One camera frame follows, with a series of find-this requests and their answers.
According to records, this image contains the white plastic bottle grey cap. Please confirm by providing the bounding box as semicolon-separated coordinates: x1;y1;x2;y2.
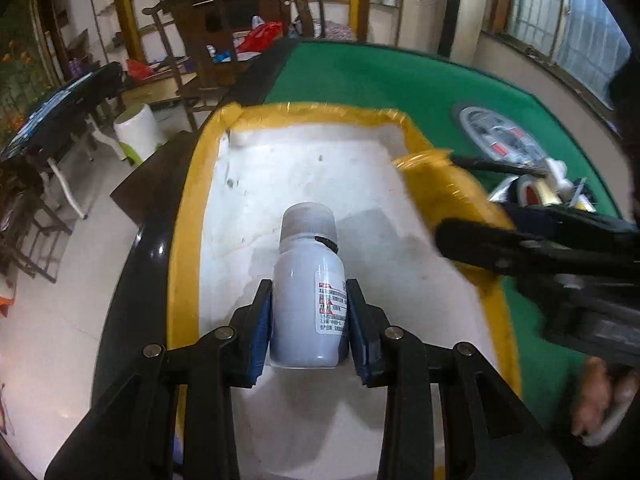
270;203;348;370

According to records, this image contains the black electrical tape roll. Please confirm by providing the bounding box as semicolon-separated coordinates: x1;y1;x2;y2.
514;176;547;207

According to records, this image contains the person's right hand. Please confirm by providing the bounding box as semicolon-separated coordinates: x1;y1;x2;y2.
572;356;639;446

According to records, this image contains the white power adapter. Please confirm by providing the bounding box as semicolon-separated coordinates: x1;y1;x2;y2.
544;157;574;203

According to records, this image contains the black marker pen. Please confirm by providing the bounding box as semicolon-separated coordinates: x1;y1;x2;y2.
449;154;549;178

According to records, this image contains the round mahjong table centre console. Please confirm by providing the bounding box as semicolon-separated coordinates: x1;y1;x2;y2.
451;103;548;166

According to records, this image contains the white foam box yellow tape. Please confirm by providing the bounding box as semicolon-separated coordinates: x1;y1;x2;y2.
167;103;522;479

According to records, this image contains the white cylindrical stool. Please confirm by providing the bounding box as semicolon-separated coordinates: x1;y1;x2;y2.
114;103;167;166

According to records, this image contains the black glossy side table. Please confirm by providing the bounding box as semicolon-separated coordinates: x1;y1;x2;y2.
1;62;124;166

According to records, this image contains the red plastic bag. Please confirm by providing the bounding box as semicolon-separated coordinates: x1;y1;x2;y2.
236;21;283;53

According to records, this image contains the dark wooden chair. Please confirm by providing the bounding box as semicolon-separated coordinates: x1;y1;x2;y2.
142;0;250;131
280;0;326;39

